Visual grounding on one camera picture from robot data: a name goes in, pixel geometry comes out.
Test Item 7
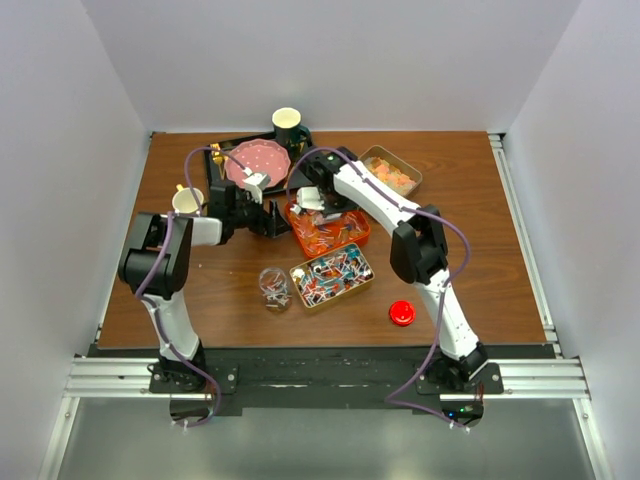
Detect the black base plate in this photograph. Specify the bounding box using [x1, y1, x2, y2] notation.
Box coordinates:
[147, 344, 554, 417]

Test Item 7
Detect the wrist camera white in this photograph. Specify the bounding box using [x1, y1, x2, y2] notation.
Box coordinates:
[290, 186, 325, 215]
[243, 172, 271, 204]

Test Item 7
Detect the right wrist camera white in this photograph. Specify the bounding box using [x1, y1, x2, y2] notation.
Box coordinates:
[290, 186, 325, 215]

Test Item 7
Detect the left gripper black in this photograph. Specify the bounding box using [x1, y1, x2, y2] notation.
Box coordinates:
[229, 191, 292, 238]

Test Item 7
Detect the pink polka dot plate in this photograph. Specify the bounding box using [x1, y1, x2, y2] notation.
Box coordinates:
[225, 139, 291, 188]

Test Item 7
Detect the clear glass jar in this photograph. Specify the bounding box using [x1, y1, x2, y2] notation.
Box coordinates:
[258, 267, 291, 312]

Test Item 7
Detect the gold fork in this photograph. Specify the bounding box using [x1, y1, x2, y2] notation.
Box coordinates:
[209, 143, 226, 180]

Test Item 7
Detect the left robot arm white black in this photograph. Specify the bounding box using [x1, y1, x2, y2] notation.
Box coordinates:
[118, 180, 291, 392]

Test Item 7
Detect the aluminium frame rail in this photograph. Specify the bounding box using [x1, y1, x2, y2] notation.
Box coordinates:
[61, 350, 613, 479]

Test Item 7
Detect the right aluminium side rail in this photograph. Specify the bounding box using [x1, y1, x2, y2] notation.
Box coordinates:
[488, 133, 564, 358]

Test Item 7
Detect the yellow mug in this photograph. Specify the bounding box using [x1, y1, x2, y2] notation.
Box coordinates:
[171, 184, 204, 214]

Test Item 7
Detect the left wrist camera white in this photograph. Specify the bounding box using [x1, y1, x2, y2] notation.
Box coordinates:
[243, 172, 271, 204]

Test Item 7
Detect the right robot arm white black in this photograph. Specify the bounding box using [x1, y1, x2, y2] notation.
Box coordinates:
[294, 147, 488, 393]

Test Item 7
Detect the orange box of lollipops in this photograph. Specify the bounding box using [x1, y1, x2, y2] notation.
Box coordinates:
[285, 202, 371, 258]

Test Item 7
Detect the gold knife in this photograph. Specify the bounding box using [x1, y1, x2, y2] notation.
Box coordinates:
[287, 141, 306, 181]

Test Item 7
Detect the gold tin of candies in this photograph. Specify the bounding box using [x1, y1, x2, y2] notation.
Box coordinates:
[289, 243, 375, 312]

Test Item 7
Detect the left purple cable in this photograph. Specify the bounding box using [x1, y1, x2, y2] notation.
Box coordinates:
[134, 146, 254, 429]

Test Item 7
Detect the gold tin of gummies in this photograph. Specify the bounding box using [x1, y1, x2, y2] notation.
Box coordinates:
[359, 145, 423, 198]

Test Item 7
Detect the red jar lid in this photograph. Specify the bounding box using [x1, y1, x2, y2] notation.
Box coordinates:
[389, 300, 416, 327]

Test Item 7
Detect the dark green mug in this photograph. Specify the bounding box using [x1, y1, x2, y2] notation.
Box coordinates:
[271, 107, 310, 150]

